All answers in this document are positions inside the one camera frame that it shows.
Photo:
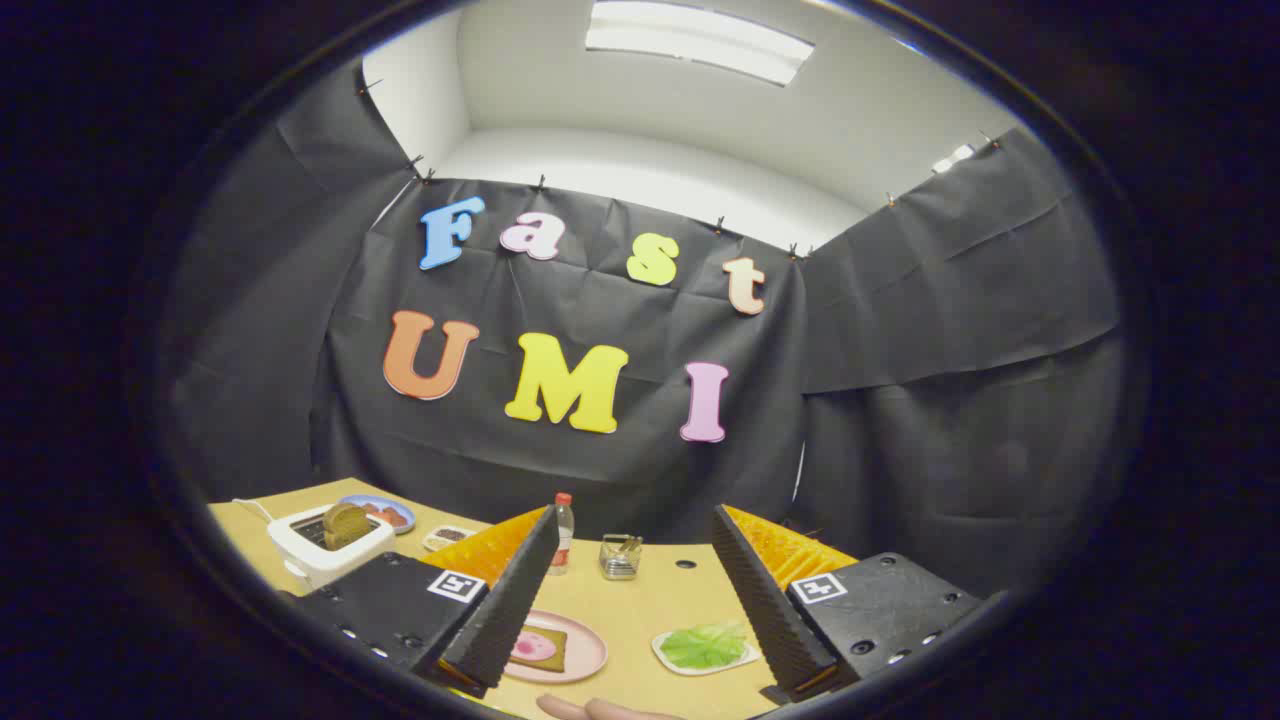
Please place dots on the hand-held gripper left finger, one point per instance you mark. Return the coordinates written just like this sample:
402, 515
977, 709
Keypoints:
508, 612

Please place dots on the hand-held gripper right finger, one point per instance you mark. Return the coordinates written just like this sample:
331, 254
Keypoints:
768, 612

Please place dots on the green lettuce leaf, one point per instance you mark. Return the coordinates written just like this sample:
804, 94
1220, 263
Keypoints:
703, 645

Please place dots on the brown toast slice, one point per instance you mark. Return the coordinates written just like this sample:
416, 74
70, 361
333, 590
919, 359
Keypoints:
345, 525

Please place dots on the pink ham slice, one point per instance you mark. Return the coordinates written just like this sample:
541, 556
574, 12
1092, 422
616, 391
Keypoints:
532, 645

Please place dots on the white square plate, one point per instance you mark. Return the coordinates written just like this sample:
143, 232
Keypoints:
735, 660

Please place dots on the bread slice on plate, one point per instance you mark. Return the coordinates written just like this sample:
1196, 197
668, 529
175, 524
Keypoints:
555, 660

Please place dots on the pink plate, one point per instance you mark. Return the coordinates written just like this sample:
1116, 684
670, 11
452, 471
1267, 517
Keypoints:
585, 650

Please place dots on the clear plastic water bottle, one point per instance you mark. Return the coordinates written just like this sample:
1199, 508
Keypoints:
563, 535

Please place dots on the white divided condiment dish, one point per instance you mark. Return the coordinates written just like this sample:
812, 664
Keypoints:
448, 538

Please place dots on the blue plate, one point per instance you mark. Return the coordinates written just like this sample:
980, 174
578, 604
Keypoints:
398, 523

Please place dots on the red food slices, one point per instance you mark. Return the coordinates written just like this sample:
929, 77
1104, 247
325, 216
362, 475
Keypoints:
388, 515

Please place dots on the white toaster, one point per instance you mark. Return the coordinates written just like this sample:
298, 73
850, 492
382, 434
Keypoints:
335, 565

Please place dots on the ceiling light panel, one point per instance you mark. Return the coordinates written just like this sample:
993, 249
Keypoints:
700, 40

